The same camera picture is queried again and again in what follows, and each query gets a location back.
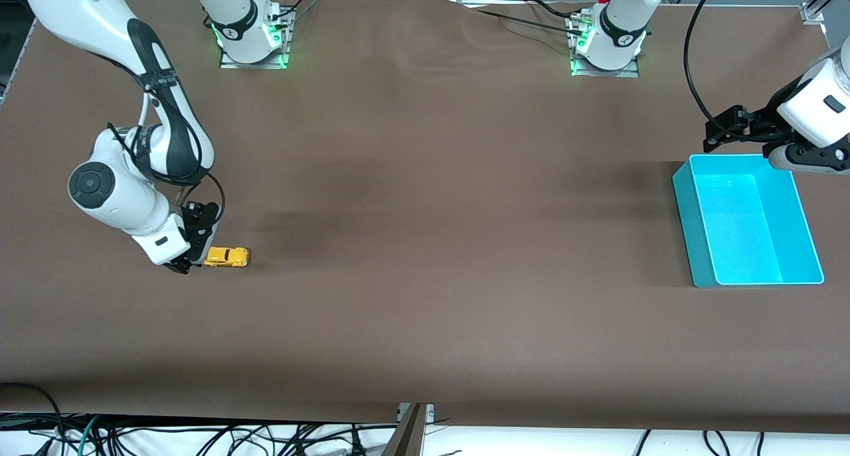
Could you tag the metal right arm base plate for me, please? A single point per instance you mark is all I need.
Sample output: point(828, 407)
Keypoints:
point(252, 65)

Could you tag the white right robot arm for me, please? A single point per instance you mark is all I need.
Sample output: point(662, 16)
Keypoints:
point(109, 190)

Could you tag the aluminium corner bracket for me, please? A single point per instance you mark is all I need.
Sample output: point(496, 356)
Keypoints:
point(813, 11)

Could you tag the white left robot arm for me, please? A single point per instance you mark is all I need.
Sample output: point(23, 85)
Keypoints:
point(617, 31)

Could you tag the turquoise plastic bin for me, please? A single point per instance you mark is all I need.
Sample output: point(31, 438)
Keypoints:
point(744, 230)

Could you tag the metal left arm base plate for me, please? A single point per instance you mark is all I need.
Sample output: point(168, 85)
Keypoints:
point(601, 73)

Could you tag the brown table cover sheet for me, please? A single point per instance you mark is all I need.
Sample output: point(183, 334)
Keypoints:
point(425, 210)

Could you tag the aluminium frame profile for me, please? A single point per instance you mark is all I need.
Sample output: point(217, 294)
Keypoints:
point(408, 436)

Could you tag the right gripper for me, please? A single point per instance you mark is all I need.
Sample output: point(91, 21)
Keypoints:
point(198, 229)

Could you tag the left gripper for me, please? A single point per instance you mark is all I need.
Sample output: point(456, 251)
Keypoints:
point(761, 126)

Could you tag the yellow beetle toy car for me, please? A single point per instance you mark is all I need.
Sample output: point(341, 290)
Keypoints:
point(226, 257)

